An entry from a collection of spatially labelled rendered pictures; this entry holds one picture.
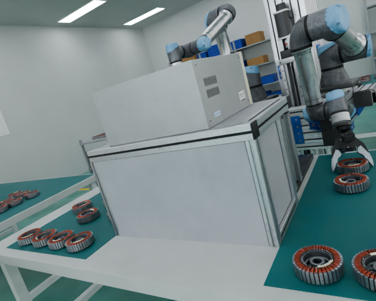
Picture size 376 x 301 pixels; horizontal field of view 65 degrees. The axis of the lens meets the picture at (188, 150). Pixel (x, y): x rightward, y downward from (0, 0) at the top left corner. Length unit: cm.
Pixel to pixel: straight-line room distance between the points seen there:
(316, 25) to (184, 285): 112
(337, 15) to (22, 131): 598
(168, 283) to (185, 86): 56
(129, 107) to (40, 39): 647
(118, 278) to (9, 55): 621
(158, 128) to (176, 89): 15
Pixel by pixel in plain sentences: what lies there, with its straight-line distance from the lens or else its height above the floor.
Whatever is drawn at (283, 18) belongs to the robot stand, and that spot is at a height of 148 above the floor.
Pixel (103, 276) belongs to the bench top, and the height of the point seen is 74.
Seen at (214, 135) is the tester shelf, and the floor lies 110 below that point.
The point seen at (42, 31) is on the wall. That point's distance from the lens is 753.
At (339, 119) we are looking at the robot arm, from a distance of 140.
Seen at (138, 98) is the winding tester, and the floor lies 126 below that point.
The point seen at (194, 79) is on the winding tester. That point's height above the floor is 126.
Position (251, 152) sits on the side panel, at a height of 104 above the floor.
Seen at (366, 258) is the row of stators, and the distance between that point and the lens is 81.
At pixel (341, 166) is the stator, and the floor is 78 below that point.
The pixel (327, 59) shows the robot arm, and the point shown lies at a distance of 185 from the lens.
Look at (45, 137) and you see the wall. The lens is 682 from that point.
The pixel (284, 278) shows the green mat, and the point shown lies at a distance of 81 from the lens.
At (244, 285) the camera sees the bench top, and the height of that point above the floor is 75.
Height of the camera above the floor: 125
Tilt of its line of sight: 12 degrees down
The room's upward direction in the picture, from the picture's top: 16 degrees counter-clockwise
